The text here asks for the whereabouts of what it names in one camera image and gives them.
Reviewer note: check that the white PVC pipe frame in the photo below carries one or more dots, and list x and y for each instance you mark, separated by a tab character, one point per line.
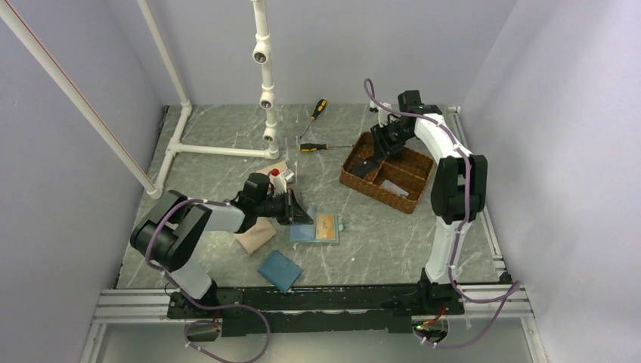
78	97

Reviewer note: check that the aluminium front rail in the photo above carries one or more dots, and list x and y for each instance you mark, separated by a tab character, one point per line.
137	306

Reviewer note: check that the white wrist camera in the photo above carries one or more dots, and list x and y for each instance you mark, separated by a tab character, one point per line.
381	112
280	179

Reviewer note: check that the beige card holder near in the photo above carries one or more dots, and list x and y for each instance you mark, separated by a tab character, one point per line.
257	236

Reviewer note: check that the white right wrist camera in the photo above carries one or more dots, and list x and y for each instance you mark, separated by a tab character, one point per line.
381	112

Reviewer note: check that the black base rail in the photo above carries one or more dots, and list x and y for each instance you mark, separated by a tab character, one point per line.
255	310

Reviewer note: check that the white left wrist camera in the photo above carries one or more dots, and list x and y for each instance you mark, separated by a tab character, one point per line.
280	179

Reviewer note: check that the green card holder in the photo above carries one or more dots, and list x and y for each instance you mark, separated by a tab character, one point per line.
304	234

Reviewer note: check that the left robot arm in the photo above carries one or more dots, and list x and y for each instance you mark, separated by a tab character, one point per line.
168	235

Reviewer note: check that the black yellow screwdriver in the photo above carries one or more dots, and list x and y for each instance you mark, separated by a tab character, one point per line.
313	147
318	110

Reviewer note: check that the grey credit card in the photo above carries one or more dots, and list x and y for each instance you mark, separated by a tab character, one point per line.
363	167

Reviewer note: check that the gold VIP credit card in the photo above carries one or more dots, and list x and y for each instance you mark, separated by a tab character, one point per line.
325	227

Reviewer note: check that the blue card holder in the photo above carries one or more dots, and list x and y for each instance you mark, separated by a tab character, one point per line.
280	271

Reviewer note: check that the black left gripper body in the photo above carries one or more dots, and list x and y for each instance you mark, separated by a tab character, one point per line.
274	207

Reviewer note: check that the white VIP credit card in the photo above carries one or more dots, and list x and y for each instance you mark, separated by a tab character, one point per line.
395	189

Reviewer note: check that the beige card holder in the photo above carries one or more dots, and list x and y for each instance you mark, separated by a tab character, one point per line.
257	236
281	167

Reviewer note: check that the brown woven divided basket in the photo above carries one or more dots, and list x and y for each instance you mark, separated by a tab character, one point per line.
408	169

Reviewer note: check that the black yellow screwdriver near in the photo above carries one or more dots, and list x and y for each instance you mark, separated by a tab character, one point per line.
313	147

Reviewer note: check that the beige card holder far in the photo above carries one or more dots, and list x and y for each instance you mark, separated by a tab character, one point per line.
281	167

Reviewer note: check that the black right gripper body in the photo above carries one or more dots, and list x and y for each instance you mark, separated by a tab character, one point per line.
395	135

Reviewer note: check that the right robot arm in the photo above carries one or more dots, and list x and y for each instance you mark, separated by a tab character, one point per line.
458	190

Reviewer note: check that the black yellow screwdriver far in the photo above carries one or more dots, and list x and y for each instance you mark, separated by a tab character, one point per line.
318	110

